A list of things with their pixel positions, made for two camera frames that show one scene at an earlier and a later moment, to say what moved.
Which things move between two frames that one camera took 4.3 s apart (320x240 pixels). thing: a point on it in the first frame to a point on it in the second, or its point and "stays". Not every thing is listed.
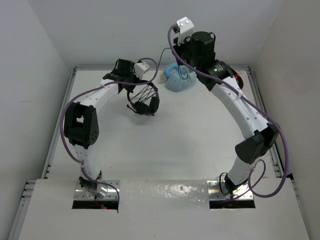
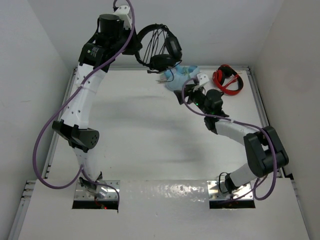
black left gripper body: (131, 77) to (116, 43)
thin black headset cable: (178, 64) to (159, 52)
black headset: (143, 108) to (160, 62)
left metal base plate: (107, 193) stays
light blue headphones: (177, 77) stays
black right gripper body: (183, 51) to (196, 96)
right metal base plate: (217, 190) stays
